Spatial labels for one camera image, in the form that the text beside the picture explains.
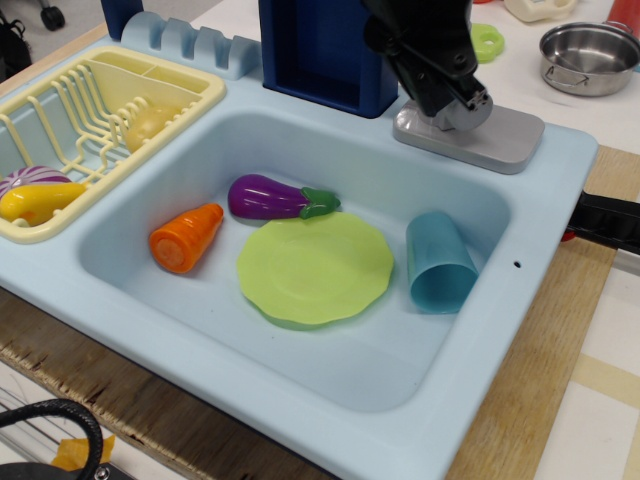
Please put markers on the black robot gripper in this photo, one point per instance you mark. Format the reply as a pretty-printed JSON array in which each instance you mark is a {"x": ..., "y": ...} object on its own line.
[{"x": 425, "y": 37}]

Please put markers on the grey toy faucet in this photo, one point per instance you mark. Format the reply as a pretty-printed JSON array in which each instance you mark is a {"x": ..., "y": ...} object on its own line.
[{"x": 492, "y": 137}]

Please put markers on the green toy cutting board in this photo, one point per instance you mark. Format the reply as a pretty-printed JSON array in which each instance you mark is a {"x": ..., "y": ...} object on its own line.
[{"x": 488, "y": 43}]

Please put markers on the cream plastic toy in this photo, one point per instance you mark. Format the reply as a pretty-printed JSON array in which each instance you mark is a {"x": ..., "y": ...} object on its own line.
[{"x": 529, "y": 11}]

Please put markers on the stainless steel pot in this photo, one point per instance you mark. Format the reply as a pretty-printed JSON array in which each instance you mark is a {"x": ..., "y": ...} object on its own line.
[{"x": 588, "y": 59}]

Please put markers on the blue plastic cup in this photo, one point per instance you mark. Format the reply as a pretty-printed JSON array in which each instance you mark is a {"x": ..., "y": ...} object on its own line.
[{"x": 441, "y": 273}]

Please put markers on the red plastic object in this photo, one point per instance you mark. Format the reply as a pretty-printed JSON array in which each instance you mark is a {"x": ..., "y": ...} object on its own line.
[{"x": 625, "y": 12}]

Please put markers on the purple toy eggplant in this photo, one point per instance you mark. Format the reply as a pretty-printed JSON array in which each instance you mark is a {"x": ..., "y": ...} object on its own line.
[{"x": 257, "y": 197}]

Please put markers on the light blue toy sink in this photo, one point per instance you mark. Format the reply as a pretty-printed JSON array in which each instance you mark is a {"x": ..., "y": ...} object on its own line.
[{"x": 388, "y": 394}]

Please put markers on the green plastic plate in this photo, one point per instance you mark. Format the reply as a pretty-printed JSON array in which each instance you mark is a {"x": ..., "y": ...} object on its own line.
[{"x": 309, "y": 273}]

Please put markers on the black clamp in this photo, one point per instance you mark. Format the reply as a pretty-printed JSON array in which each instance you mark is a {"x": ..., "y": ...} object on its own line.
[{"x": 607, "y": 221}]

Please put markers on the orange toy carrot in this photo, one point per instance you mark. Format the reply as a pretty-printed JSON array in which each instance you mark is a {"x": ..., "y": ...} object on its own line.
[{"x": 179, "y": 244}]

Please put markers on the yellow plastic dish rack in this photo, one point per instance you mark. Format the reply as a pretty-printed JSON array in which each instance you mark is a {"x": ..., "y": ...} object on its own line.
[{"x": 74, "y": 117}]

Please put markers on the black chair wheel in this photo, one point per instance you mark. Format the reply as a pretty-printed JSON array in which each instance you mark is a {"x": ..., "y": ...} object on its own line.
[{"x": 52, "y": 18}]

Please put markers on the purple toy onion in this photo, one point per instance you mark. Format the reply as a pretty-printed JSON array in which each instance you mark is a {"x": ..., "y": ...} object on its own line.
[{"x": 32, "y": 175}]

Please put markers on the yellow toy squash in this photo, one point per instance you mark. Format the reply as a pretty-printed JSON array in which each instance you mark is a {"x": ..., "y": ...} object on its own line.
[{"x": 36, "y": 204}]

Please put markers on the orange tape piece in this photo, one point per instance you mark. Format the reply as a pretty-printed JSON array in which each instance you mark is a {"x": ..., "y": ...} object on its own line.
[{"x": 72, "y": 454}]

